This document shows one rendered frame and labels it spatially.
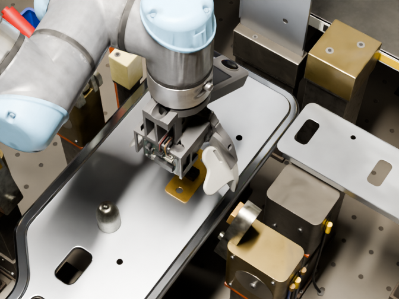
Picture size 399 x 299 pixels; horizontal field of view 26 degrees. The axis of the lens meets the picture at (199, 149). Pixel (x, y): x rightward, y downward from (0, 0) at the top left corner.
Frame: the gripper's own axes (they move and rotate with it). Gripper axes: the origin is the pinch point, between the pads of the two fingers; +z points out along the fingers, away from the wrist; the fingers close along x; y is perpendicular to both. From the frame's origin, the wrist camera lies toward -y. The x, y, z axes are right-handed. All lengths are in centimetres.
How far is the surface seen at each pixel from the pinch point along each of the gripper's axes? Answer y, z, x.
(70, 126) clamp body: 2.7, 6.0, -19.9
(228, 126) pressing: -9.9, 4.5, -0.3
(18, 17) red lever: -0.4, -9.6, -29.2
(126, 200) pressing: 8.4, 4.5, -5.2
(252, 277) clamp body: 8.4, 3.3, 15.6
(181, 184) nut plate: 2.1, 4.2, -0.2
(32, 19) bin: -22, 28, -53
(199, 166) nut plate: -1.7, 4.2, 0.2
